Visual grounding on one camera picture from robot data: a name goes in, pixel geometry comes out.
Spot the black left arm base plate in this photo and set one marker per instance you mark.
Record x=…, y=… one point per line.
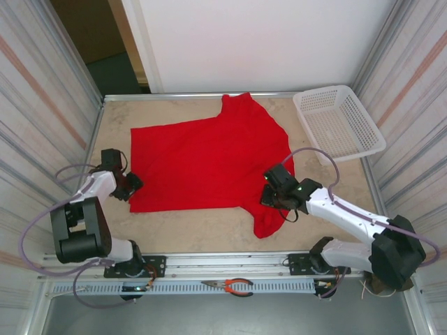
x=155, y=267

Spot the aluminium table edge bar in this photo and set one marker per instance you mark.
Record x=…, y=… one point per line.
x=167, y=96

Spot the red t-shirt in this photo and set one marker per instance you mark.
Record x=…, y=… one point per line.
x=209, y=167

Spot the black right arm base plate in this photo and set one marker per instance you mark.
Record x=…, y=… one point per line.
x=298, y=263

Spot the white perforated plastic basket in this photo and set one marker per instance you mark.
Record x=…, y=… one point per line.
x=335, y=132

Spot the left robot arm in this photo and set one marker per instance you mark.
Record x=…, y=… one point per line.
x=84, y=227

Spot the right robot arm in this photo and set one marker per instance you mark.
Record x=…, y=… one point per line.
x=349, y=213

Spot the white door frame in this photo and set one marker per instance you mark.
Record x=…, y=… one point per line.
x=145, y=52

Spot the aluminium mounting rail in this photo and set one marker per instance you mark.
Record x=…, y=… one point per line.
x=223, y=261

